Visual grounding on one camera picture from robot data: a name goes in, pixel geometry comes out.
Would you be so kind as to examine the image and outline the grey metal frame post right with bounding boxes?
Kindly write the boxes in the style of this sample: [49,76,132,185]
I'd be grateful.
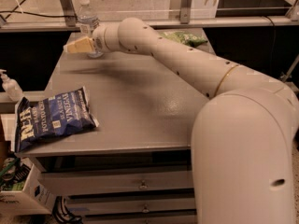
[179,0,192,24]

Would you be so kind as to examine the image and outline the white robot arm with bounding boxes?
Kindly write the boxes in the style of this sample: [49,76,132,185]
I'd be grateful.
[64,18,299,224]

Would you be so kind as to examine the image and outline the clear plastic water bottle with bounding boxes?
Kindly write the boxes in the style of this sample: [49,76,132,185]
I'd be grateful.
[76,0,106,60]

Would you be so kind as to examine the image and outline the green chip bag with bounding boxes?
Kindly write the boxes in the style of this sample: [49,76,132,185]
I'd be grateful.
[161,31,207,48]

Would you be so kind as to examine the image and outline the blue potato chip bag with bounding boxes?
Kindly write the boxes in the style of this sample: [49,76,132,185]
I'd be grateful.
[14,87,99,152]

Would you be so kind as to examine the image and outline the black cable on ledge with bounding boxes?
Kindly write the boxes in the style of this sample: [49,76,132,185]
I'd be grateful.
[0,0,78,21]

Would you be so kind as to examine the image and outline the white cardboard box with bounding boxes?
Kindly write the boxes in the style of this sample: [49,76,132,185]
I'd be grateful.
[0,158,56,216]

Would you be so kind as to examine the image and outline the grey metal frame post left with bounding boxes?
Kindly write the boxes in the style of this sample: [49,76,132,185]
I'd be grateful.
[60,0,77,27]

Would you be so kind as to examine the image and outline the white pump dispenser bottle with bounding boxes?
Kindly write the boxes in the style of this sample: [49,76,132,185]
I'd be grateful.
[0,69,23,102]

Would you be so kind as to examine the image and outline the grey drawer cabinet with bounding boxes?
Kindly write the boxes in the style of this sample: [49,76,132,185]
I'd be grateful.
[20,51,208,222]

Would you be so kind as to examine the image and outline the grey metal frame post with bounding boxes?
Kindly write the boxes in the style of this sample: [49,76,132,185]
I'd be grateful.
[60,0,77,27]
[179,0,192,24]

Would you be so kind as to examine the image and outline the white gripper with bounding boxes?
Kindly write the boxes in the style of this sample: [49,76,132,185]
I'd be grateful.
[64,23,121,53]

